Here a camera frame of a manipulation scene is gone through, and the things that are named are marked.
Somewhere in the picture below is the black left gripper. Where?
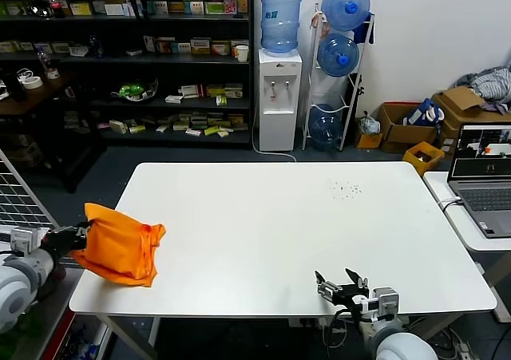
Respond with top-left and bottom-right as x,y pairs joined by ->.
42,220 -> 96,257

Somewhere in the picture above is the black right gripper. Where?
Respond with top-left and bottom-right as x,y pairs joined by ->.
314,267 -> 374,321

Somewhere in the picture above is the orange t-shirt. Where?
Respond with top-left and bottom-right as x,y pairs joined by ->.
73,202 -> 167,288

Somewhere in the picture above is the striped clothes pile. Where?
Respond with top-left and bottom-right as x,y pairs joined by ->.
454,66 -> 511,113

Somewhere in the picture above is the white work table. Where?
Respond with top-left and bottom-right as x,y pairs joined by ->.
68,161 -> 497,360

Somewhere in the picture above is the small white side table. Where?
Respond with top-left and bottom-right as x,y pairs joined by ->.
422,171 -> 511,324

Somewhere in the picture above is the white extension power strip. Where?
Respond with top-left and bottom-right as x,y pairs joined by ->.
450,338 -> 476,360

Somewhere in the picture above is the brown wooden desk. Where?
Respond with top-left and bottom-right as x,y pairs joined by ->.
0,72 -> 77,117

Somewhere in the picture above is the green and white bowl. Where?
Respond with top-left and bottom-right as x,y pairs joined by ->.
110,79 -> 159,104

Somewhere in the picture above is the yellow plastic crate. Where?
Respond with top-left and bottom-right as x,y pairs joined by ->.
402,140 -> 445,177

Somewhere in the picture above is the small orange cardboard box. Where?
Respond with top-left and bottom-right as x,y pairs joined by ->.
355,130 -> 383,150

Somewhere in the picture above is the open brown cardboard box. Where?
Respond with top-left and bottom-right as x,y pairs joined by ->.
377,101 -> 438,154

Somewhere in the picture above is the clear plastic bottle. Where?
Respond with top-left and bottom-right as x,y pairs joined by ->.
37,50 -> 60,81

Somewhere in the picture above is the grey plastic bag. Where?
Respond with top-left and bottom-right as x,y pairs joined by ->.
358,111 -> 381,136

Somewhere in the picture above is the grey laptop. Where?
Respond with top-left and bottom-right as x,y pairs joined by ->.
446,122 -> 511,239

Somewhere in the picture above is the white metal jug rack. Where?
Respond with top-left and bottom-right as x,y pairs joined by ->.
301,3 -> 375,152

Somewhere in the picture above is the black shelf unit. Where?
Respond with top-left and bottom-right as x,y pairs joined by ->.
0,0 -> 255,150

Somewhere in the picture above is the white water dispenser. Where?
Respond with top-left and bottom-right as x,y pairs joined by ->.
257,48 -> 303,152

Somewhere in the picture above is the black stand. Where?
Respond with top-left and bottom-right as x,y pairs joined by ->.
346,72 -> 366,117

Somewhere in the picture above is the cream orange medicine box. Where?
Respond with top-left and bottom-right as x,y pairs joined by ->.
189,38 -> 212,56

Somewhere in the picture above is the large brown cardboard box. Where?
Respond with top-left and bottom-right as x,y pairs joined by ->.
432,86 -> 511,153

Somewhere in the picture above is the shiny black ball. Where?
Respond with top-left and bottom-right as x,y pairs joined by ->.
30,0 -> 52,20

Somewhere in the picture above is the red white medicine box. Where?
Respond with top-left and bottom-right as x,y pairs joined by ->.
210,40 -> 232,57

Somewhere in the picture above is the cola bottle with red label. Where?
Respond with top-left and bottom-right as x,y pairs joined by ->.
46,0 -> 65,20

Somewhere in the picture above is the pink rag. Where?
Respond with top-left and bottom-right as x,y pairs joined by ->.
309,10 -> 331,34

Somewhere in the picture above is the upright labelled blue water jug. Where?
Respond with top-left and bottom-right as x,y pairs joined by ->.
259,0 -> 303,56

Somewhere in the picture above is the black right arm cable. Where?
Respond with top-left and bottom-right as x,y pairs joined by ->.
326,308 -> 355,337

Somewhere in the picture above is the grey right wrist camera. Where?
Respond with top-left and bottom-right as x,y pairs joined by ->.
371,287 -> 400,320

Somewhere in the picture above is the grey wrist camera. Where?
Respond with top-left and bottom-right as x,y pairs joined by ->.
10,227 -> 43,255
371,287 -> 400,320

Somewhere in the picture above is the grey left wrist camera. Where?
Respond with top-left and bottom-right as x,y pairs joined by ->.
10,227 -> 43,255

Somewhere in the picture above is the white wire grid panel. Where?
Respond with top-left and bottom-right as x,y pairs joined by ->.
0,148 -> 87,269

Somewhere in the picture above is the blue bag with white handles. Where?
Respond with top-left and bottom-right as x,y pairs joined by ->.
403,98 -> 446,129

